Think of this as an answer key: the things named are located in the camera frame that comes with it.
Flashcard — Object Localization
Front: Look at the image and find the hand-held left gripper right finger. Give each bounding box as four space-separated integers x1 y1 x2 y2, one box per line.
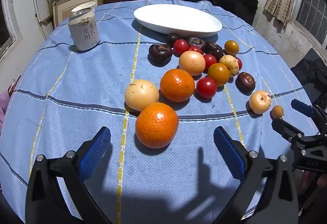
213 126 299 224

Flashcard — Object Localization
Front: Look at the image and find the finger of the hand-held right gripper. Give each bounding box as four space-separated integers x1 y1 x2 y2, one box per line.
291 99 327 135
271 118 306 143

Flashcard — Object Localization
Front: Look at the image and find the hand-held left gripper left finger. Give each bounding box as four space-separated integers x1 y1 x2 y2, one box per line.
26 126 113 224

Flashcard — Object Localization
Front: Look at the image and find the small tan round fruit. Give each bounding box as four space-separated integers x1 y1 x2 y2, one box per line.
271 105 284 119

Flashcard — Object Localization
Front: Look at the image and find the pale dimpled small fruit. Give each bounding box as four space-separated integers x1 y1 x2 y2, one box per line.
249 90 272 114

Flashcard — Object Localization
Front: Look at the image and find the orange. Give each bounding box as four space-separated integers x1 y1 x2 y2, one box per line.
135 102 179 149
160 69 195 103

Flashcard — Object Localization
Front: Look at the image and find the pale yellow round fruit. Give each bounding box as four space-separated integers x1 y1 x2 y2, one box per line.
125 79 159 112

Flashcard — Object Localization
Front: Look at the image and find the amber orange tomato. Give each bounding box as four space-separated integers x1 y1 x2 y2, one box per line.
207 63 230 87

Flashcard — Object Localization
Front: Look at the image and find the pale striped fruit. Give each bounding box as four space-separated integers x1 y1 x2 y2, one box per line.
219 55 240 77

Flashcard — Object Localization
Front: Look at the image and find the yellow brown tomato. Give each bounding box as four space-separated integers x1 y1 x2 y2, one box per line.
224 40 240 56

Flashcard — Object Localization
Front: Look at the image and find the peach round fruit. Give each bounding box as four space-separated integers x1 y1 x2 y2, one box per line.
178 51 206 76

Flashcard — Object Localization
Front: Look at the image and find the dark cherry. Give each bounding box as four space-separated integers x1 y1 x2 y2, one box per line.
167 33 180 46
212 48 224 61

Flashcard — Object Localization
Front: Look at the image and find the large dark water chestnut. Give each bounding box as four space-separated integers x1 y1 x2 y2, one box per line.
149 44 173 63

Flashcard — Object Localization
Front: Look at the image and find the white oval plate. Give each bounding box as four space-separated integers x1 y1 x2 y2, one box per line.
133 4 222 38

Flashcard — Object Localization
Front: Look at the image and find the person's right hand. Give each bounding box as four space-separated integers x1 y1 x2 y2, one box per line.
299 171 327 190

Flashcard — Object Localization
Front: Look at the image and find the black jacket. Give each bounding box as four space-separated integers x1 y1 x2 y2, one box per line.
290 48 327 94

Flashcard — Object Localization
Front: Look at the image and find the blue checked tablecloth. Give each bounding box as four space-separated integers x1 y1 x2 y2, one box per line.
0 0 318 224

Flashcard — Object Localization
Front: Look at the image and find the window with metal grille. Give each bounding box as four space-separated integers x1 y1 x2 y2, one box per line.
294 0 327 44

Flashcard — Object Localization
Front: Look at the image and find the pink cloth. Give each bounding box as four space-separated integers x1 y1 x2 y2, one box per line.
0 75 22 127

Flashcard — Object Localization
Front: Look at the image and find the white drink can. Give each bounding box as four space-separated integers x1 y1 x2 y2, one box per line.
68 8 100 51

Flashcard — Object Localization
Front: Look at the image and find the white paper cup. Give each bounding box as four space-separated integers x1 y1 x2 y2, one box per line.
71 2 96 13

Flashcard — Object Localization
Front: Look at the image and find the white framed window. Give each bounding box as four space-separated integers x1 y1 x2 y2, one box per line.
0 0 19 61

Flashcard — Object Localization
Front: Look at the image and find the wooden picture frame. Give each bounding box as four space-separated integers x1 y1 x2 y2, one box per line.
52 0 104 29

